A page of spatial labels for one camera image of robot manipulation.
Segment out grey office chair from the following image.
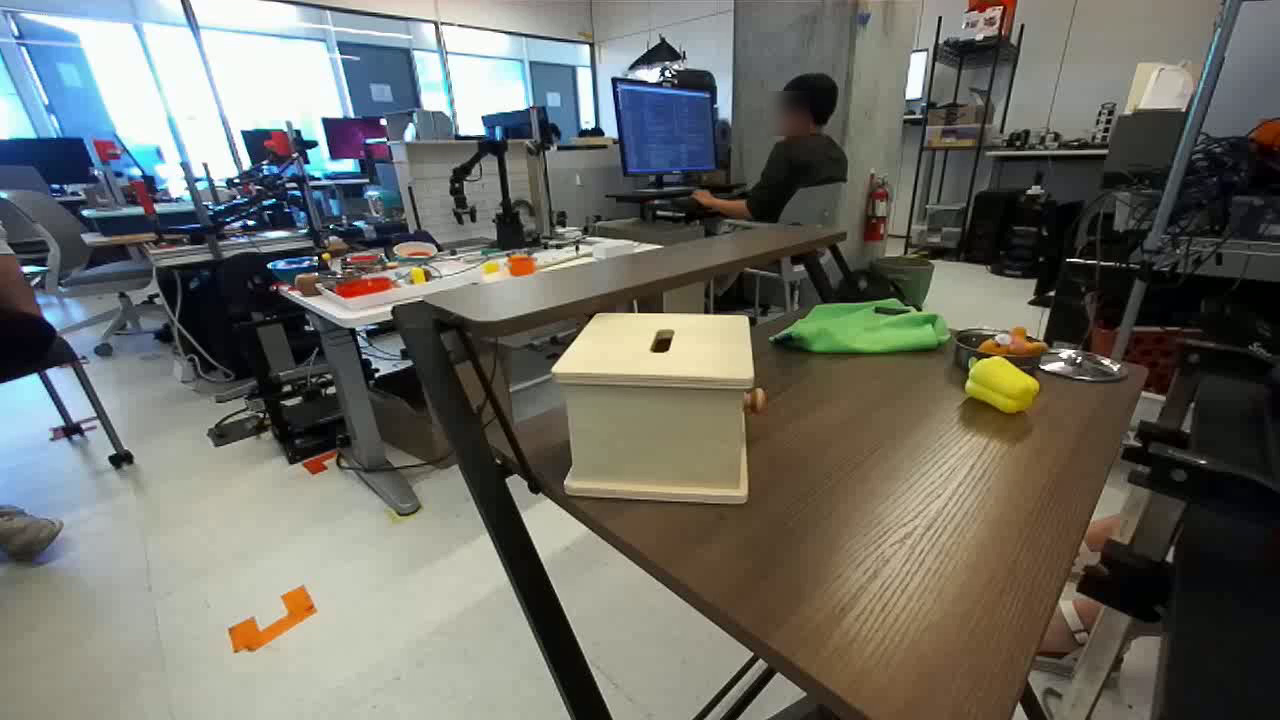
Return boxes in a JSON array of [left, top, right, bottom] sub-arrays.
[[0, 165, 173, 355]]

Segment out black table leg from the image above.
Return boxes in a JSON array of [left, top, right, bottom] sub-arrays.
[[393, 300, 618, 720]]

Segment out silver pot lid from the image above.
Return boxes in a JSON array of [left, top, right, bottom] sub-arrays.
[[1035, 342, 1129, 390]]

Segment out yellow toy bell pepper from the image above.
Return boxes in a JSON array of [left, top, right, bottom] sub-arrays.
[[962, 354, 1043, 415]]

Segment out orange plush toy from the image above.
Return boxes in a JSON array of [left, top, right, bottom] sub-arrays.
[[976, 323, 1053, 368]]

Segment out green cloth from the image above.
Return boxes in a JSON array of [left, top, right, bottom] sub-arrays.
[[767, 298, 957, 361]]

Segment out seated person in dark shirt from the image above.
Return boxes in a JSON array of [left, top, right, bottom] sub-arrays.
[[690, 71, 851, 230]]

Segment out red fire extinguisher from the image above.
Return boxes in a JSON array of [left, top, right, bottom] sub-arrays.
[[859, 174, 891, 247]]

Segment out computer monitor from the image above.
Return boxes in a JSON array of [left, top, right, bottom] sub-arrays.
[[610, 71, 726, 189]]

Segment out bare leg with white sandal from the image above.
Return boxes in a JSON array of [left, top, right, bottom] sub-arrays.
[[1035, 513, 1137, 666]]

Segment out black chair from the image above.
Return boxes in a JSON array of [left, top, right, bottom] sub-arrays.
[[0, 246, 137, 472]]

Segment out metal storage shelf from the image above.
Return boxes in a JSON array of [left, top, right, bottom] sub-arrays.
[[904, 15, 1033, 256]]

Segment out white height-adjustable table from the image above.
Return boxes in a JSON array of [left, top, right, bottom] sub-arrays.
[[271, 234, 663, 521]]

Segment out orange floor tape mark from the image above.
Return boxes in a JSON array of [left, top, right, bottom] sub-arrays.
[[223, 583, 321, 658]]

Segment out red tray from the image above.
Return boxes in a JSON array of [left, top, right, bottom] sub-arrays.
[[333, 270, 400, 300]]

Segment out long grey-brown table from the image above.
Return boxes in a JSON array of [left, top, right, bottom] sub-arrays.
[[395, 220, 851, 337]]

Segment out grey shoe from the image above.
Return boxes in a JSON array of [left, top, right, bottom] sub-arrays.
[[0, 506, 68, 565]]

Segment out aluminium frame pole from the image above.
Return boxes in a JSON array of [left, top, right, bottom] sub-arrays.
[[1114, 0, 1251, 363]]

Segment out white wooden slotted box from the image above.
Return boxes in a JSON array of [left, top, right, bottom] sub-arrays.
[[548, 308, 761, 508]]

